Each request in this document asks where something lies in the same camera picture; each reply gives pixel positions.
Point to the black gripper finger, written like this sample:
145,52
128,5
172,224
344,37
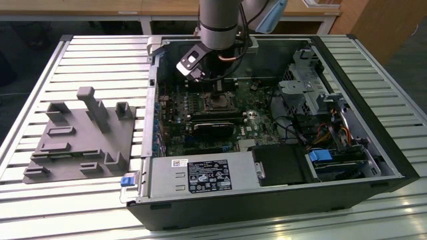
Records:
219,90

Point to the silver square CPU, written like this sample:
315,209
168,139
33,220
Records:
223,103

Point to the CPU socket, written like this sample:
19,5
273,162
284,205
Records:
233,98

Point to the black RAM stick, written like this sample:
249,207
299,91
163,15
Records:
216,119

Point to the black graphics card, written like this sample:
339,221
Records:
213,130

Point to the green motherboard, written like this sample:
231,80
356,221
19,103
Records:
256,125

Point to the small silver heat sink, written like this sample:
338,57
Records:
247,145

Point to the grey metal drive cage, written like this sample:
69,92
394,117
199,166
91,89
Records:
300,92

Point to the black plastic shroud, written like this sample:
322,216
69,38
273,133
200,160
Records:
283,165

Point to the grey power supply unit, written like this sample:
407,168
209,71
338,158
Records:
167,180

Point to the blue disk carrier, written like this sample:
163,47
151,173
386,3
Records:
320,155

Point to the grey parts rack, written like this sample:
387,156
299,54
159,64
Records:
83,140

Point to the blue case latch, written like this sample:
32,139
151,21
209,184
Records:
127,181

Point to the black open PC case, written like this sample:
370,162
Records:
233,212

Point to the wooden cabinet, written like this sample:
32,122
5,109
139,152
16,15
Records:
383,25

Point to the white rimmed wrist camera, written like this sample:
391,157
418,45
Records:
189,61

